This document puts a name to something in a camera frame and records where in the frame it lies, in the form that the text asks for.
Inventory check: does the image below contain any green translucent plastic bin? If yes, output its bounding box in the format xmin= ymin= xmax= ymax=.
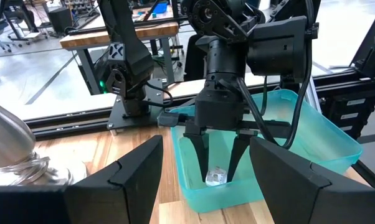
xmin=168 ymin=89 xmax=364 ymax=214

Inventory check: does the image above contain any clear lamp cord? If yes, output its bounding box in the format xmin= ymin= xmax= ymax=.
xmin=0 ymin=152 xmax=51 ymax=179

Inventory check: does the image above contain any blue box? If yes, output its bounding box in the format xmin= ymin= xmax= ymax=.
xmin=150 ymin=1 xmax=170 ymax=16

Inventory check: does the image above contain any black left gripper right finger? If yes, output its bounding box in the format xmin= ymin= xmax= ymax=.
xmin=249 ymin=136 xmax=375 ymax=224

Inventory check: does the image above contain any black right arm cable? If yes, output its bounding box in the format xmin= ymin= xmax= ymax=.
xmin=235 ymin=0 xmax=316 ymax=150

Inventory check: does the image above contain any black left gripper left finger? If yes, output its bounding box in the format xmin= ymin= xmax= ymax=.
xmin=0 ymin=135 xmax=164 ymax=224

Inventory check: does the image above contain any black cabinet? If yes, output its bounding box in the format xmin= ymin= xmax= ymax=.
xmin=46 ymin=5 xmax=75 ymax=35

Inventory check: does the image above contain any silver aluminium post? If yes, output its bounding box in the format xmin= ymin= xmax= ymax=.
xmin=304 ymin=76 xmax=323 ymax=114

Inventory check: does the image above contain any wooden workbench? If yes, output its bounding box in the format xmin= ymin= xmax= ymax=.
xmin=59 ymin=21 xmax=181 ymax=96

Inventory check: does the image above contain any white lamp with shade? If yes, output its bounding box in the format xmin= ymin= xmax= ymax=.
xmin=0 ymin=96 xmax=88 ymax=187

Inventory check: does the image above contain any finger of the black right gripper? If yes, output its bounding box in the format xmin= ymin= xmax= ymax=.
xmin=226 ymin=129 xmax=259 ymax=183
xmin=183 ymin=123 xmax=209 ymax=183

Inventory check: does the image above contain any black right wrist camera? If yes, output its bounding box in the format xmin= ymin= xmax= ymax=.
xmin=246 ymin=15 xmax=308 ymax=83

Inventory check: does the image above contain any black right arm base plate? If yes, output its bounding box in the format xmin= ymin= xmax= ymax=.
xmin=106 ymin=77 xmax=165 ymax=131

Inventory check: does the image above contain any black controller box stack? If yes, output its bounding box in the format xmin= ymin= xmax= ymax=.
xmin=320 ymin=90 xmax=375 ymax=141

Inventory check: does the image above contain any black aluminium frame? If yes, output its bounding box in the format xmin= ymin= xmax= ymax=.
xmin=24 ymin=67 xmax=375 ymax=190

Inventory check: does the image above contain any office chair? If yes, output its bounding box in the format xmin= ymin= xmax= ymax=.
xmin=0 ymin=17 xmax=16 ymax=58

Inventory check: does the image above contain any purple white plug adapter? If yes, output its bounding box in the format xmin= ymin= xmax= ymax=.
xmin=205 ymin=166 xmax=228 ymax=187

